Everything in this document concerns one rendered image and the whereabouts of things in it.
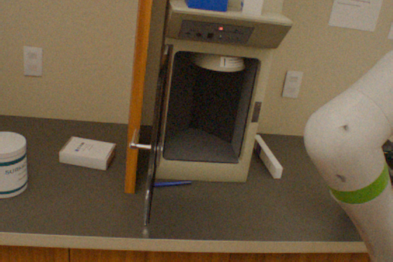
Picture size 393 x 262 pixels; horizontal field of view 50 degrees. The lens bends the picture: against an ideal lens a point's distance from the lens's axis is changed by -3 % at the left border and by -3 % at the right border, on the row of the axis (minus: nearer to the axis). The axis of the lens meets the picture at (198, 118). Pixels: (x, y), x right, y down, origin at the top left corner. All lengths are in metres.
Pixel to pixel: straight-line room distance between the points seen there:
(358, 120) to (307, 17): 1.09
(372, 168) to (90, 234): 0.73
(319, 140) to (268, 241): 0.57
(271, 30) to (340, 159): 0.55
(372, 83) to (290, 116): 1.16
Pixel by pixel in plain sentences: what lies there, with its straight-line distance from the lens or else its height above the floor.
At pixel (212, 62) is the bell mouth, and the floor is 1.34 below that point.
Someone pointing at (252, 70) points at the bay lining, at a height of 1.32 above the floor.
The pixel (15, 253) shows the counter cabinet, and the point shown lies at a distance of 1.28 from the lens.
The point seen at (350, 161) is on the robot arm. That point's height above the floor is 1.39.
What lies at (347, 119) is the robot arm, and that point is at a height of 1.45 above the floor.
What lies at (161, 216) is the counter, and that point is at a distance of 1.25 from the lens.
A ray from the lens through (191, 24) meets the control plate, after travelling 1.14.
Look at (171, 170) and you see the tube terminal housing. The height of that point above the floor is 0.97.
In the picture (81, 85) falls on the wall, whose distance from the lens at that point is 1.74.
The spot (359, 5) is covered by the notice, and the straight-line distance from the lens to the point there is 1.86.
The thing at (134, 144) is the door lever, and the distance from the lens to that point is 1.04.
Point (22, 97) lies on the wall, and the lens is 1.81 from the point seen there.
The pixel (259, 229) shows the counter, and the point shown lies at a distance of 1.27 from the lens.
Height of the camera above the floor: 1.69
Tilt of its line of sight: 24 degrees down
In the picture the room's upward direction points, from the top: 9 degrees clockwise
